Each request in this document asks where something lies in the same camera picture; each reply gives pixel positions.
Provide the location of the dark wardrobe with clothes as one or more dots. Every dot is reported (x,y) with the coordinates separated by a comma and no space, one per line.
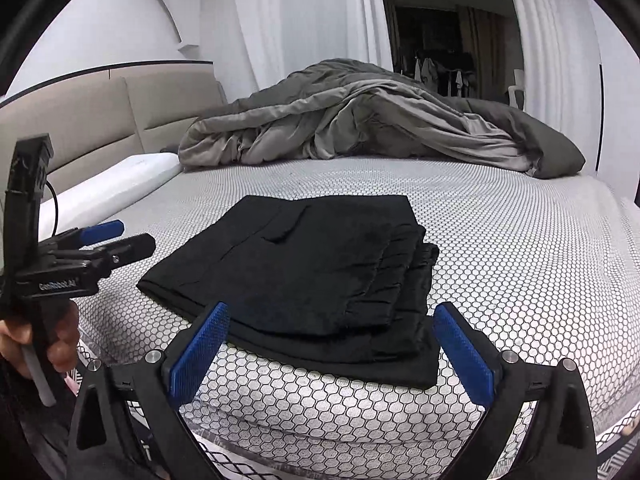
(469,48)

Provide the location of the beige upholstered headboard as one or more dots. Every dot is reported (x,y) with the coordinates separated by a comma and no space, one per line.
(96,118)

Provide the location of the white pillow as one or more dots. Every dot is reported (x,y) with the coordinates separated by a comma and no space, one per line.
(99,197)

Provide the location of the grey rumpled duvet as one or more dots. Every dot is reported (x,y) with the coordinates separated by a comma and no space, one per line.
(344,107)

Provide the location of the black pants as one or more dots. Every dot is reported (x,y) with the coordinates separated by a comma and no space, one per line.
(335,284)

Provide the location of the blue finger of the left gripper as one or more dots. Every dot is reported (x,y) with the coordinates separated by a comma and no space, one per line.
(99,233)
(131,249)

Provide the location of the white curtain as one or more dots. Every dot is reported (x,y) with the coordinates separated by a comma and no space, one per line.
(282,36)

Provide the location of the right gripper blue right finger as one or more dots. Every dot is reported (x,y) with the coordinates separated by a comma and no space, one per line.
(470,353)

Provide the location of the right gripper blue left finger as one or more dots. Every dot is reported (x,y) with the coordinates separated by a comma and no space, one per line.
(191,352)

